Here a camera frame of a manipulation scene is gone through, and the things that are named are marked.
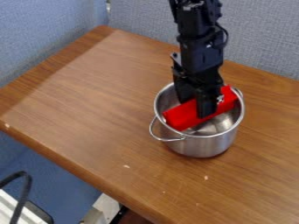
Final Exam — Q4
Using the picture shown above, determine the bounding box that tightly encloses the stainless steel pot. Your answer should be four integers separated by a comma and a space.
148, 83, 245, 158

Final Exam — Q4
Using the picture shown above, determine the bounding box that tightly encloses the white furniture piece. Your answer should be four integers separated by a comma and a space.
0, 189, 48, 224

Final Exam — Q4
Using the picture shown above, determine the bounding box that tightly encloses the black cable loop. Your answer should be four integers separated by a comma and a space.
0, 171, 33, 224

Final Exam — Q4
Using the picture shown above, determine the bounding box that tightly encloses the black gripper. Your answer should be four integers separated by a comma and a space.
172, 40, 224, 118

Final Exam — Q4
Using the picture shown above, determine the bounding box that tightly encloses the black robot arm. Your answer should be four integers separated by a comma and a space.
168, 0, 229, 118

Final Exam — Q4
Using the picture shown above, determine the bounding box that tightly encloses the red rectangular block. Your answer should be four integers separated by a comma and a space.
163, 86, 239, 131

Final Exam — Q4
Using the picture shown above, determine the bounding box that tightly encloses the white table leg base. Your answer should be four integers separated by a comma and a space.
79, 193, 120, 224

